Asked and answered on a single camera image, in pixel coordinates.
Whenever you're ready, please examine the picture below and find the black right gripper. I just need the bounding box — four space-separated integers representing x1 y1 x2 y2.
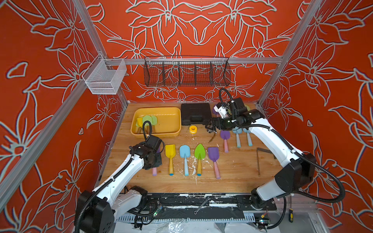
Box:
207 115 241 129

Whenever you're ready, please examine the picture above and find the pink handled tool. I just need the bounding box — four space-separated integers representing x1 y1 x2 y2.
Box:
220 130 230 153

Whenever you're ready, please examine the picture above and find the purple shovel blade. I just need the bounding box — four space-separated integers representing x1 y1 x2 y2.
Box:
152 149 162 176

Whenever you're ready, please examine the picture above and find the yellow shovel yellow handle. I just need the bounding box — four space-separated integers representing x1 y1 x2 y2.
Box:
165 144 176 176

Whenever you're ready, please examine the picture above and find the blue shovel white handle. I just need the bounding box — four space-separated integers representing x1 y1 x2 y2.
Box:
179 145 190 176

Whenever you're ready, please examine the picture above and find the small green shovel wooden handle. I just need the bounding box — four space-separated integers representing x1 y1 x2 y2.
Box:
194 144 206 176

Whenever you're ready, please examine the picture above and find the light green shovel blade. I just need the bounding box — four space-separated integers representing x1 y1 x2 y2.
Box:
142 115 153 127

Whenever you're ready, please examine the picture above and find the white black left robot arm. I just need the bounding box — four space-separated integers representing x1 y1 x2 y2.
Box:
74 120 165 233

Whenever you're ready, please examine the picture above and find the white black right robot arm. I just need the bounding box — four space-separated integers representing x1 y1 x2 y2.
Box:
206 88 345 210

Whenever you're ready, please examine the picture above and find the yellow storage box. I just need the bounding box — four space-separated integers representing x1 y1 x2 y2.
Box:
130 107 181 138

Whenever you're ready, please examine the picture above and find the yellow tape roll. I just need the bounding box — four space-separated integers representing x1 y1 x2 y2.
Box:
189 125 198 135

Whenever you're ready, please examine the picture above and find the black plastic tool case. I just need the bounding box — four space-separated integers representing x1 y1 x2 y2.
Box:
181 103 212 126

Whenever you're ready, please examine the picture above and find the hex key on table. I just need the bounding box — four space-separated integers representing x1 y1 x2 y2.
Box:
256 148 276 177

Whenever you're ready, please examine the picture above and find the yellow black screwdriver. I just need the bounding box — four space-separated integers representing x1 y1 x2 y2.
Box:
288 208 294 223

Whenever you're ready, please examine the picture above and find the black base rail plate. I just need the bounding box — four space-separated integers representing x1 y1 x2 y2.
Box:
121 193 277 212

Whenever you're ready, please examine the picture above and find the wrench on base rail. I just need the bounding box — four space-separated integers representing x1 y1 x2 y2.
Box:
194 197 213 215

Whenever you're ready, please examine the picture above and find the black wire wall basket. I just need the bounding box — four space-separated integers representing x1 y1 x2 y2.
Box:
144 55 231 87

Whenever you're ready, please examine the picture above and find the clear mesh wall basket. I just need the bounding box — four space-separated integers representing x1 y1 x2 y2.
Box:
82 54 127 95

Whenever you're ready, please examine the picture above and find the grey cable duct strip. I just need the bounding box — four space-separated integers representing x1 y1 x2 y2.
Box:
115 212 256 224

